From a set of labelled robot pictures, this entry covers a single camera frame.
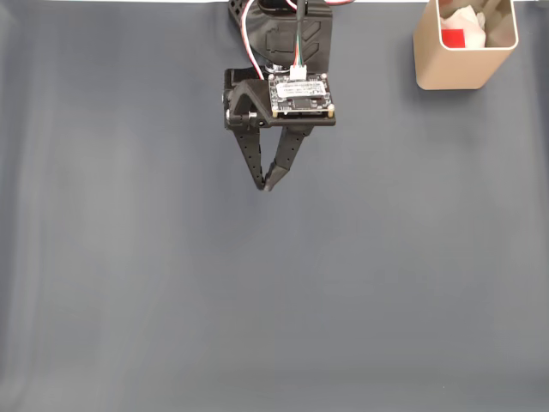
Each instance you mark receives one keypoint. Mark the red cube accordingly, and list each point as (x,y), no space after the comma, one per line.
(454,38)

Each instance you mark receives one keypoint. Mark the beige rounded box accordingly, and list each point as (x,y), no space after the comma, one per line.
(454,68)

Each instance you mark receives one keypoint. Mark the camera circuit board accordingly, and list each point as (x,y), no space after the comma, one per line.
(300,94)

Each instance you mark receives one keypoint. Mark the white crumpled cloth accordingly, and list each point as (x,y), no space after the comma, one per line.
(474,30)

